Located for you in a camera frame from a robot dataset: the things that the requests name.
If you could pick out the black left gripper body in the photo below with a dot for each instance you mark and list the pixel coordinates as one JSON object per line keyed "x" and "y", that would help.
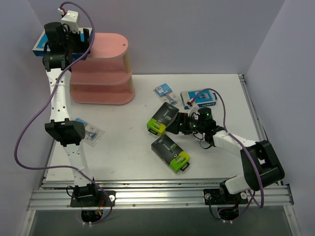
{"x": 80, "y": 40}

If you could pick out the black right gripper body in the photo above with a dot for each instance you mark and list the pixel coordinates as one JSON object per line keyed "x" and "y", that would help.
{"x": 183, "y": 123}

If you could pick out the blue Harry's razor box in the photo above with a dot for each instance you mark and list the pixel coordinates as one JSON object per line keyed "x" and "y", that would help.
{"x": 77, "y": 55}
{"x": 204, "y": 99}
{"x": 38, "y": 48}

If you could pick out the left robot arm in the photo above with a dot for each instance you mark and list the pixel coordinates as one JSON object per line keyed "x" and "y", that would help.
{"x": 58, "y": 58}

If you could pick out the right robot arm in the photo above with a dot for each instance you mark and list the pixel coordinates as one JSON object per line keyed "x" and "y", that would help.
{"x": 261, "y": 166}

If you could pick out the pink three-tier shelf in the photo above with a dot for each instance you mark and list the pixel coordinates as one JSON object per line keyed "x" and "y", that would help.
{"x": 105, "y": 77}

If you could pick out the black green razor box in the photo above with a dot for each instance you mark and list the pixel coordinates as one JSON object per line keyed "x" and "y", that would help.
{"x": 164, "y": 116}
{"x": 171, "y": 153}

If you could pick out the white Gillette razor pack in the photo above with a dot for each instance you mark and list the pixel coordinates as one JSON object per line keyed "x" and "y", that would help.
{"x": 199, "y": 137}

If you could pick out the clear blister razor pack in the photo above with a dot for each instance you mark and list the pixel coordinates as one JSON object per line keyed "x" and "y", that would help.
{"x": 92, "y": 133}
{"x": 165, "y": 93}

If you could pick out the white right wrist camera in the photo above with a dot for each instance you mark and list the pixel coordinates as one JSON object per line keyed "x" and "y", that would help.
{"x": 193, "y": 109}

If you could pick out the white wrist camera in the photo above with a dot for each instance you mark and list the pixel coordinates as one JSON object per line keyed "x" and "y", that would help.
{"x": 71, "y": 18}
{"x": 193, "y": 109}

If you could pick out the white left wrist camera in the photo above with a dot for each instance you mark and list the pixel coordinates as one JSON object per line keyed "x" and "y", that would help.
{"x": 71, "y": 18}

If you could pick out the aluminium rail frame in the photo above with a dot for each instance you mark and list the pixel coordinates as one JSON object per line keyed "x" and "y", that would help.
{"x": 151, "y": 200}

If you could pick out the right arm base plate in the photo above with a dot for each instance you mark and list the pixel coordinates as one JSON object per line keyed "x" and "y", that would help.
{"x": 216, "y": 197}

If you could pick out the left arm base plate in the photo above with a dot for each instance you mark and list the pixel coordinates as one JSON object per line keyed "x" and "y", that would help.
{"x": 97, "y": 199}

